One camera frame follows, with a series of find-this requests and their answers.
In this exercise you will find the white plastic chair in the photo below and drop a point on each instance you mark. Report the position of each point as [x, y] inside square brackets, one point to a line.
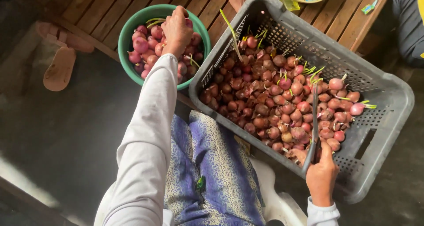
[281, 202]

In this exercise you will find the person's left hand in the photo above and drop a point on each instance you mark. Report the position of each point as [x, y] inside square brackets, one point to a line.
[175, 33]

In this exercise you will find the blue patterned skirt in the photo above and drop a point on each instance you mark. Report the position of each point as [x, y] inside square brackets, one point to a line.
[218, 173]

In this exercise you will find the grey plastic crate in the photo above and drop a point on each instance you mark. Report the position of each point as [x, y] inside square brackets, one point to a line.
[371, 73]

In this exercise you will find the small green packet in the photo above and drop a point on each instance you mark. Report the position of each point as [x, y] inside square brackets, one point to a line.
[368, 8]

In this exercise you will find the wooden slatted platform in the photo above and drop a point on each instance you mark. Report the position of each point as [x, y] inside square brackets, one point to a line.
[106, 7]

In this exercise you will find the grey metal scissors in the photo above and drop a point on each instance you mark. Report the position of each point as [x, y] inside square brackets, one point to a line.
[315, 120]

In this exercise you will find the heap of unpeeled brown shallots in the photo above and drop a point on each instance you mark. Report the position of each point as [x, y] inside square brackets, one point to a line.
[265, 96]

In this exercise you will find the green sprout scrap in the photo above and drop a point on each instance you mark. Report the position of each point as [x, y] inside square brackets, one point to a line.
[200, 183]

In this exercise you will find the tan sandal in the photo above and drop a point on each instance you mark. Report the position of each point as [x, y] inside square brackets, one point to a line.
[59, 70]
[66, 40]

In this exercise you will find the person's right hand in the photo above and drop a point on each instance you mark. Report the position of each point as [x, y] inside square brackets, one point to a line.
[321, 181]

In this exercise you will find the green plastic bowl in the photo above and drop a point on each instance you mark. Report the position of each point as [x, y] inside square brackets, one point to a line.
[126, 43]

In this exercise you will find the heap of peeled shallots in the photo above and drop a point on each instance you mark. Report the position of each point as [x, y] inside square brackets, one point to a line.
[145, 50]

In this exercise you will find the yellow-green wrapper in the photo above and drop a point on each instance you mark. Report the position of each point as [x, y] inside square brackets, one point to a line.
[290, 4]

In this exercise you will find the person's left fingers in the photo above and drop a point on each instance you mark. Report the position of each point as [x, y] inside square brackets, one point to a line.
[177, 15]

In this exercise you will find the single peeled pink shallot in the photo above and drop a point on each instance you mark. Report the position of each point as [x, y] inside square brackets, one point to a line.
[189, 23]

